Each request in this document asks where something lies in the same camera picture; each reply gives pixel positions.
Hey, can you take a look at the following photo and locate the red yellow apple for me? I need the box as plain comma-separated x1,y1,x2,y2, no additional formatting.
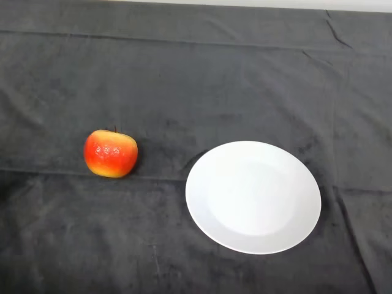
83,126,139,178

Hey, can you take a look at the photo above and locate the white round plate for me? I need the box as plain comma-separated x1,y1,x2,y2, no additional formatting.
184,140,322,255

